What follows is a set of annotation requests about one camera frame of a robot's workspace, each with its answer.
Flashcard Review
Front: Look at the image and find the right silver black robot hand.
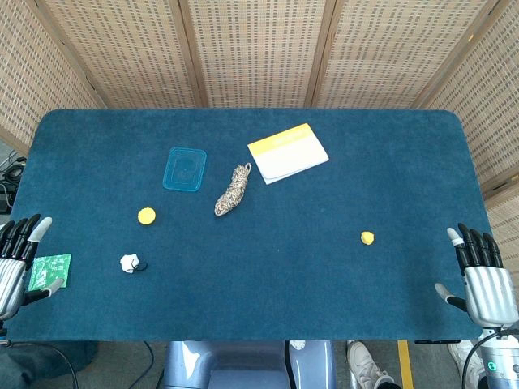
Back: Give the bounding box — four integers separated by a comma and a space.
434, 222, 519, 329

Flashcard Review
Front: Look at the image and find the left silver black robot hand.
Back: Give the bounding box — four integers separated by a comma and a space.
0, 213, 66, 321

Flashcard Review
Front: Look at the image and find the green printed packet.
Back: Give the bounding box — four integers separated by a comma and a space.
27, 254, 73, 292

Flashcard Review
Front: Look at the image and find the white sneaker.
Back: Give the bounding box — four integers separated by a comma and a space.
346, 340, 397, 389
447, 340, 487, 389

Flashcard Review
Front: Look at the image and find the yellow floor tape strip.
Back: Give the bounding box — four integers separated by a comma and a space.
397, 340, 415, 389

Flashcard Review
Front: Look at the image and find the woven bamboo screen panel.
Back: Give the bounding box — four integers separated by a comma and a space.
0, 0, 107, 157
413, 0, 519, 284
303, 0, 508, 109
24, 0, 210, 109
178, 0, 337, 109

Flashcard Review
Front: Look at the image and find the blue transparent plastic lid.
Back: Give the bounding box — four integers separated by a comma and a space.
162, 147, 208, 191

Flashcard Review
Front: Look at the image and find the blue carpet table mat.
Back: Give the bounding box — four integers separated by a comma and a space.
6, 108, 490, 344

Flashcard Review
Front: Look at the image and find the yellow and white notebook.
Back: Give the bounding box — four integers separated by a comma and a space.
247, 122, 330, 186

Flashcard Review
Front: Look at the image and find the blue-grey robot torso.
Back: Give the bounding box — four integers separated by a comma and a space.
160, 340, 337, 389

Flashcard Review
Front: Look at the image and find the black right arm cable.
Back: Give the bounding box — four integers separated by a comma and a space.
463, 326, 519, 389

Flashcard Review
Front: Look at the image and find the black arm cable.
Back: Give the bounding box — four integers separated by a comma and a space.
463, 326, 519, 389
0, 340, 79, 389

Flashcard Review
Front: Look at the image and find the black equipment with cables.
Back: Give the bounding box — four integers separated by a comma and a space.
0, 156, 28, 214

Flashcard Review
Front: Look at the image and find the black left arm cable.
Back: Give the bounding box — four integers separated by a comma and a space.
0, 340, 79, 389

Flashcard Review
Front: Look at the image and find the crumpled white mask black strap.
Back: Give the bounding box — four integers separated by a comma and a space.
118, 252, 148, 275

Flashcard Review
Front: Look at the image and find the black floor cable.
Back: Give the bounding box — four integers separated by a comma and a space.
143, 341, 165, 382

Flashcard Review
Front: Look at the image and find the beige braided rope bundle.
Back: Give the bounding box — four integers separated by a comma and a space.
213, 162, 253, 218

